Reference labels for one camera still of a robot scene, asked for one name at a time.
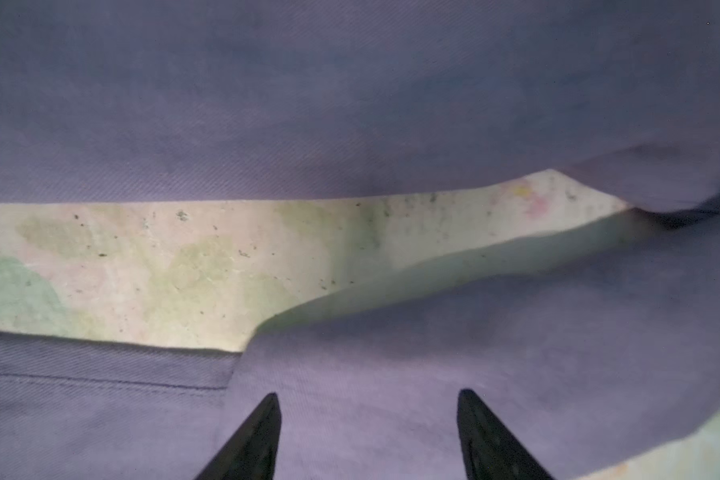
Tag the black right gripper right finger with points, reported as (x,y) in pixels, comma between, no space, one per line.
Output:
(489,450)

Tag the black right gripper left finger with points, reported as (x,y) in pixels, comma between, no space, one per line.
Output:
(250,453)

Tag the purple trousers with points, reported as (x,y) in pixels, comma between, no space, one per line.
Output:
(586,366)

